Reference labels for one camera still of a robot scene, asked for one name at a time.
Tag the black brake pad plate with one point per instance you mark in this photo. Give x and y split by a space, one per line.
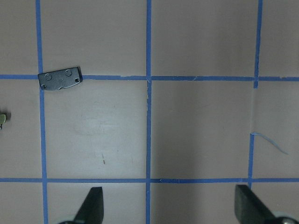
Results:
60 79

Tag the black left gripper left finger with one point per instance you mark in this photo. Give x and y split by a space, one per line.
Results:
92 208

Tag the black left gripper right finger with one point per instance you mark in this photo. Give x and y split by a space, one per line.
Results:
249 209

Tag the green brake shoe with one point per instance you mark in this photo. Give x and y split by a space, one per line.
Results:
4 117

